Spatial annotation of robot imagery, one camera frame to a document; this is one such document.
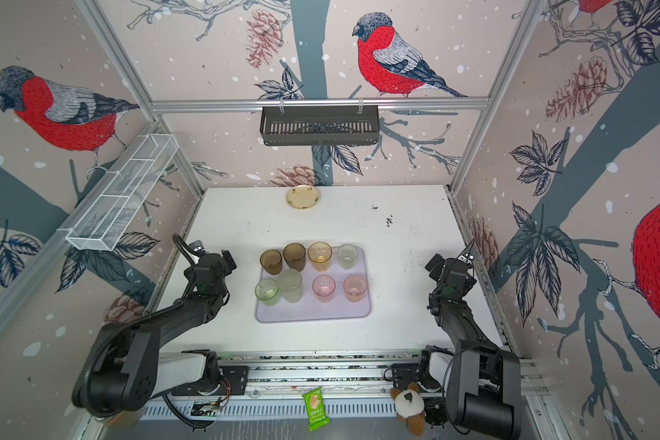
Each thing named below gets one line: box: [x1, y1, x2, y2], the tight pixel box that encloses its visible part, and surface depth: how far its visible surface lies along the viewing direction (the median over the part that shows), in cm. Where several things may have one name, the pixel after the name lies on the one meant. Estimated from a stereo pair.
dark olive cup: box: [282, 242, 307, 273], surface depth 94 cm
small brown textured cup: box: [259, 249, 283, 276], surface depth 95 cm
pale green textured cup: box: [337, 243, 360, 271], surface depth 97 cm
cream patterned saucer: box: [285, 185, 320, 209], surface depth 121 cm
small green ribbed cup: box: [254, 277, 281, 307], surface depth 89 cm
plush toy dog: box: [389, 382, 427, 438], surface depth 69 cm
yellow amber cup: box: [307, 241, 333, 274], surface depth 95 cm
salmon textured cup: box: [342, 275, 368, 304], surface depth 90 cm
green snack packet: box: [301, 386, 331, 432], surface depth 70 cm
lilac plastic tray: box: [255, 246, 372, 323], surface depth 89 cm
